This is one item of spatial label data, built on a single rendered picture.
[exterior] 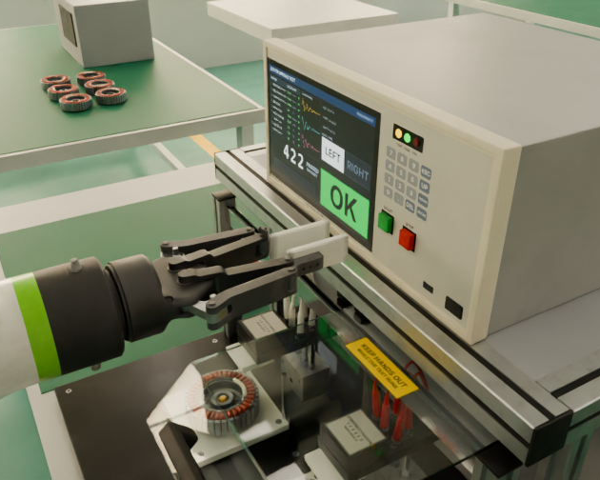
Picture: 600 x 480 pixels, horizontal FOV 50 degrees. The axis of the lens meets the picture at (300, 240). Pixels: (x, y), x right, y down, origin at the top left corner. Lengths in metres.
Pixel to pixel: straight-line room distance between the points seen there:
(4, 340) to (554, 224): 0.49
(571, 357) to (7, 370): 0.50
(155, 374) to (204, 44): 4.73
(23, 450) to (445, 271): 1.72
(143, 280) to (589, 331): 0.44
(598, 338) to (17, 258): 1.24
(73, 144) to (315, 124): 1.47
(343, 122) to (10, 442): 1.71
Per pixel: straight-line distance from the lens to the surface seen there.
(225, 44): 5.78
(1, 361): 0.55
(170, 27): 5.57
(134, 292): 0.57
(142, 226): 1.63
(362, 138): 0.71
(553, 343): 0.68
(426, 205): 0.65
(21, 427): 2.26
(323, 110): 0.78
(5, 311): 0.55
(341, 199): 0.78
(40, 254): 1.58
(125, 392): 1.12
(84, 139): 2.21
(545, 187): 0.62
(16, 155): 2.17
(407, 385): 0.67
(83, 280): 0.56
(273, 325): 0.98
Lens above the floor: 1.52
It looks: 30 degrees down
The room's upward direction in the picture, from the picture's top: straight up
